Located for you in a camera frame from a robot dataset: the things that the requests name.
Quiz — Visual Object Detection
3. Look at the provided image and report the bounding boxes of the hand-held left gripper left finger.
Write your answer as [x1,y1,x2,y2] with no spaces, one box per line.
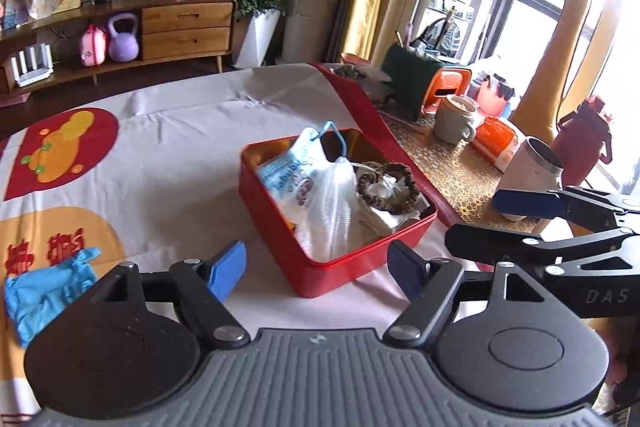
[102,240,251,350]

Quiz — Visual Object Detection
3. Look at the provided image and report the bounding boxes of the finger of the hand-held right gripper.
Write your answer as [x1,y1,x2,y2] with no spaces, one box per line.
[491,186,640,235]
[444,222,640,267]

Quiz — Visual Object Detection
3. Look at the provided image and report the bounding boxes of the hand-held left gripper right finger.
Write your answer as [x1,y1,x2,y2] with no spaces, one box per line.
[382,239,546,343]

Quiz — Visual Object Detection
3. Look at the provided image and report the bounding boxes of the white cloth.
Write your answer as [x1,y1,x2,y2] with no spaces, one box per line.
[357,172,431,239]

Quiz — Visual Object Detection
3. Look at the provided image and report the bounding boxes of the red tin box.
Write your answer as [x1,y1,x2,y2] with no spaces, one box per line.
[238,128,438,299]

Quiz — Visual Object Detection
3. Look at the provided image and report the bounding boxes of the brown bead bracelet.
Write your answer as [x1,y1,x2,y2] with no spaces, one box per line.
[356,162,420,215]

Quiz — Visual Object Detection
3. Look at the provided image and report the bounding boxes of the white mesh bag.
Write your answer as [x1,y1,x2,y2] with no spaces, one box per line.
[295,157,363,263]

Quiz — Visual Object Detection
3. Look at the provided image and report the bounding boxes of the blue white tissue packet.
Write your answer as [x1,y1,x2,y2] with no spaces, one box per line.
[256,121,348,225]

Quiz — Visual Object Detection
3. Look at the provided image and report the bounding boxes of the blue rubber glove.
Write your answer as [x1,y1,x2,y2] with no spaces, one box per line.
[4,248,101,348]

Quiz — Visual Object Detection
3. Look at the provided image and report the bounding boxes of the person's right forearm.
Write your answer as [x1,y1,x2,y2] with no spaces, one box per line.
[595,322,640,413]

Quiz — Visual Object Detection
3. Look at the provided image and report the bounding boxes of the white tumbler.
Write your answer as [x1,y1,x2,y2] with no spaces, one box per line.
[497,137,566,223]

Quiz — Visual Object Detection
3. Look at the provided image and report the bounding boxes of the orange packet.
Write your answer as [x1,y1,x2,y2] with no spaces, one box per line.
[470,116,526,172]

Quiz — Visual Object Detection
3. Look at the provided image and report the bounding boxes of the gold lace table cover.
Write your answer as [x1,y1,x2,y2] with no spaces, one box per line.
[377,107,576,238]

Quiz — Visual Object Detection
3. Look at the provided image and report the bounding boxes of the red water bottle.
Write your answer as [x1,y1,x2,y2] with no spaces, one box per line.
[552,96,613,188]

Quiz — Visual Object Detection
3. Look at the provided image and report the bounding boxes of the white lidded mug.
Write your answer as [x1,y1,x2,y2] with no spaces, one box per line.
[432,94,481,145]

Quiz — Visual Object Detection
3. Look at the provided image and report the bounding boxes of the pink translucent container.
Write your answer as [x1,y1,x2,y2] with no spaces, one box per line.
[475,74,516,118]

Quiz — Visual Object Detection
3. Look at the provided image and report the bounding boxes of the orange plastic stool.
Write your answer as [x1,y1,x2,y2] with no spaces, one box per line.
[420,67,473,115]

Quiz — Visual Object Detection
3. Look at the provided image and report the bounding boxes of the yellow giraffe toy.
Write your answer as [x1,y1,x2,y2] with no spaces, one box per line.
[512,0,601,145]

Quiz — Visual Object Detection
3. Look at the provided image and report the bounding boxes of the window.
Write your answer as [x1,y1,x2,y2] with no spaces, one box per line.
[500,0,640,198]

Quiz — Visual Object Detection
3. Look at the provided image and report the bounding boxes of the green storage container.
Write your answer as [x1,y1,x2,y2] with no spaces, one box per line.
[382,43,473,118]

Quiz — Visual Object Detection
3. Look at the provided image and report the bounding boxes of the white planter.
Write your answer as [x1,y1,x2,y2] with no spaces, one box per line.
[234,9,281,69]

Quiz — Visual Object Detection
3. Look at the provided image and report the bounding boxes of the wooden cabinet drawer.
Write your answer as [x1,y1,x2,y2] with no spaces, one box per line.
[142,27,232,60]
[141,2,233,32]

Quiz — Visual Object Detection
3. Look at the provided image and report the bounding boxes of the wooden low cabinet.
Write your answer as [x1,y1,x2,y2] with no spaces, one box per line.
[0,0,237,95]

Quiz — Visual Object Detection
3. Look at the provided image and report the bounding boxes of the purple kettlebell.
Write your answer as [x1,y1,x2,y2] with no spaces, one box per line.
[107,14,140,62]

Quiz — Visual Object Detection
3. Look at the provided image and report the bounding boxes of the pink toy backpack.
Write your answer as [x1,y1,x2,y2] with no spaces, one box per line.
[80,24,108,66]

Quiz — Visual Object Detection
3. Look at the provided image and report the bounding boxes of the white router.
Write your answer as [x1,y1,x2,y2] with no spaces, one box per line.
[10,44,55,88]

